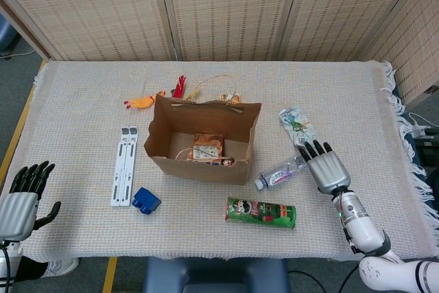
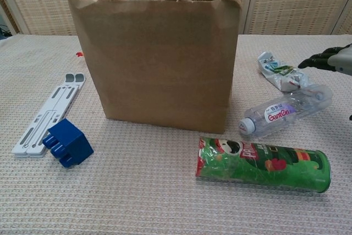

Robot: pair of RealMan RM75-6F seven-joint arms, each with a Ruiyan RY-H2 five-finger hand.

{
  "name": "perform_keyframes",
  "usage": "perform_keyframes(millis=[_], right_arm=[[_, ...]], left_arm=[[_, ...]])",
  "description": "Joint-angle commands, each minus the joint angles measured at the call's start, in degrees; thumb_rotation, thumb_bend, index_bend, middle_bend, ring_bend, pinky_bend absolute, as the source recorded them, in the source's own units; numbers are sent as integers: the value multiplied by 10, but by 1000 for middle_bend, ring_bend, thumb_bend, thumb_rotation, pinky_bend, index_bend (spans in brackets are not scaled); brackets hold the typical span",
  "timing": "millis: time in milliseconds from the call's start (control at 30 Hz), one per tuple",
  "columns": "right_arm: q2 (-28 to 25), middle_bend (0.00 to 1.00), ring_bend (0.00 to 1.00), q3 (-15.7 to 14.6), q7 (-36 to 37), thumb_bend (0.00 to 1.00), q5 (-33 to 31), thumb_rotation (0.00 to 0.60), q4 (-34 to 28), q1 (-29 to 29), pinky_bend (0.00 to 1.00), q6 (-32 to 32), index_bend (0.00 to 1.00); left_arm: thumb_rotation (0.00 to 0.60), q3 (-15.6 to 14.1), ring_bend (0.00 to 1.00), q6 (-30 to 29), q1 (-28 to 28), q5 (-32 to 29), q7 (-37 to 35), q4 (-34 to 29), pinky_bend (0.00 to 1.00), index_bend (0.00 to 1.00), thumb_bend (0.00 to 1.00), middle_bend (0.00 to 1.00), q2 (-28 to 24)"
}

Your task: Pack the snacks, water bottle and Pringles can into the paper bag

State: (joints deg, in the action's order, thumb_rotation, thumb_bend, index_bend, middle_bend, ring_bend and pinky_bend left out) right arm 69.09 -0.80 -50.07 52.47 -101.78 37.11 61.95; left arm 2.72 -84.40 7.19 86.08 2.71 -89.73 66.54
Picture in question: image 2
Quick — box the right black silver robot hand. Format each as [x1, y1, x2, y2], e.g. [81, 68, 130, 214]
[298, 42, 352, 76]

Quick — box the silver-green wrapper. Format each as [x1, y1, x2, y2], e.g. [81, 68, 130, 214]
[257, 52, 314, 92]

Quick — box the clear plastic water bottle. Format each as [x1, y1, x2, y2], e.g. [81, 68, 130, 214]
[238, 85, 333, 139]

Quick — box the green Pringles can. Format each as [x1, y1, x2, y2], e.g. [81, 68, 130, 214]
[195, 136, 332, 194]

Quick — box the brown paper bag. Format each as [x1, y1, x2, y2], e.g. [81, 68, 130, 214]
[67, 0, 247, 134]

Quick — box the bamboo folding screen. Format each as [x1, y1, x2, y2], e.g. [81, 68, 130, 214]
[0, 0, 352, 36]

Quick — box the white woven tablecloth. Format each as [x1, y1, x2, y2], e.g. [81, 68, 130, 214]
[0, 34, 352, 235]

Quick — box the blue plastic block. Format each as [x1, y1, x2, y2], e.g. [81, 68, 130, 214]
[42, 118, 94, 168]

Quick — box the white folding laptop stand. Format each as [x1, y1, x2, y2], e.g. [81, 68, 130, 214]
[10, 73, 87, 159]

